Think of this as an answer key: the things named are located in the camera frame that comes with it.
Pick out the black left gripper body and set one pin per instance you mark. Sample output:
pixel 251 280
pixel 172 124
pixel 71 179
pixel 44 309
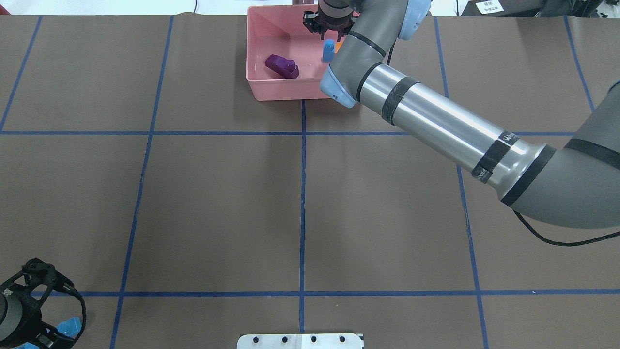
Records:
pixel 45 340

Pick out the long blue toy block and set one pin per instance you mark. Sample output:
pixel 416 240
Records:
pixel 65 338

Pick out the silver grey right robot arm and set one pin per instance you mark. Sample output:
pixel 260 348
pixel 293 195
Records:
pixel 577 186

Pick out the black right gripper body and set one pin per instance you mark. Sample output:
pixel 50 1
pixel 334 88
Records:
pixel 332 20

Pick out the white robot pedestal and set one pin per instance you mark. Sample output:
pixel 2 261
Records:
pixel 301 341

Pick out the pink plastic box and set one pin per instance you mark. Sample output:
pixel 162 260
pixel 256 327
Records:
pixel 279 30

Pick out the small blue toy block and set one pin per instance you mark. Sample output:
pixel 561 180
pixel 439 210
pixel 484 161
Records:
pixel 328 54

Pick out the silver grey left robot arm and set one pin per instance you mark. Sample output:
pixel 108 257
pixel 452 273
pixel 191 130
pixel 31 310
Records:
pixel 22 297

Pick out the purple toy block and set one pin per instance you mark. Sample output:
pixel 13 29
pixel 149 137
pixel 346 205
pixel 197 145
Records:
pixel 284 67

